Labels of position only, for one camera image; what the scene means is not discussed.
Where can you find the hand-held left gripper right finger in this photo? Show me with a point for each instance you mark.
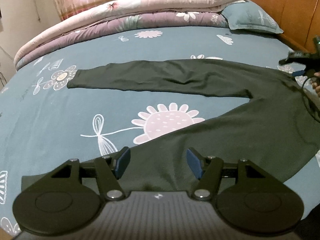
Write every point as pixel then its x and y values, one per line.
pixel 193 163

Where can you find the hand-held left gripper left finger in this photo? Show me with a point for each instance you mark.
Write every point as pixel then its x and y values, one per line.
pixel 123 162

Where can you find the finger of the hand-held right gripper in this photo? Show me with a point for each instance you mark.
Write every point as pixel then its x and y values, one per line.
pixel 298 73
pixel 295 57

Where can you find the dark green pants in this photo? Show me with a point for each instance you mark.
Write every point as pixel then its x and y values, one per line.
pixel 225 120

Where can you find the person's right hand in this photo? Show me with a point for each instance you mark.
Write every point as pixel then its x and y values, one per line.
pixel 317 76

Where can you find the wooden headboard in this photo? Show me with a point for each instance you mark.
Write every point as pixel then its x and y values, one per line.
pixel 287 0

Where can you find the teal floral pillow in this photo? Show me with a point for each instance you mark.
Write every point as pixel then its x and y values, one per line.
pixel 250 17

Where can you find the bed with teal floral sheet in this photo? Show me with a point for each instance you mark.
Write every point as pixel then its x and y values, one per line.
pixel 50 110

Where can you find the purple floral folded quilt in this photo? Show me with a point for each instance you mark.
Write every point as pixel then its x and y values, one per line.
pixel 150 21

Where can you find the cream floral folded quilt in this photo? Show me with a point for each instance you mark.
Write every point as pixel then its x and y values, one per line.
pixel 150 2

